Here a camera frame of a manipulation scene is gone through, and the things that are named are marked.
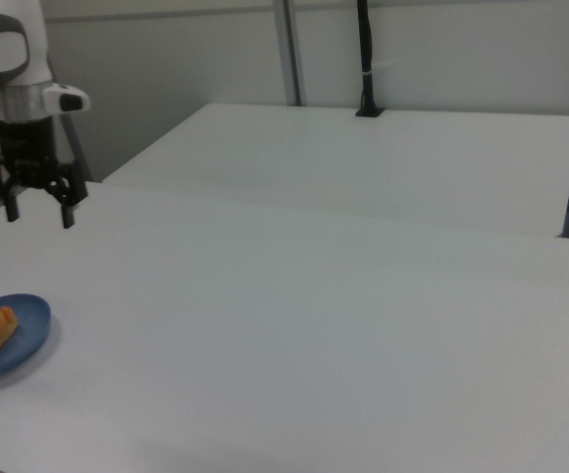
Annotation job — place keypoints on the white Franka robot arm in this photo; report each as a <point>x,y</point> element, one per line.
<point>32,49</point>

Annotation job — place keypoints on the aluminium partition post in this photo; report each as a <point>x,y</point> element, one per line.
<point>290,49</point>

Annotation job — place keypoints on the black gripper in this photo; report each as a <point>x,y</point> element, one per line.
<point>26,143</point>

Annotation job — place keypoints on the blue round plate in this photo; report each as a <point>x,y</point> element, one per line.
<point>30,330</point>

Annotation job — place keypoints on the black camera pole with base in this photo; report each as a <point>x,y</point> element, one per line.
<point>365,49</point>

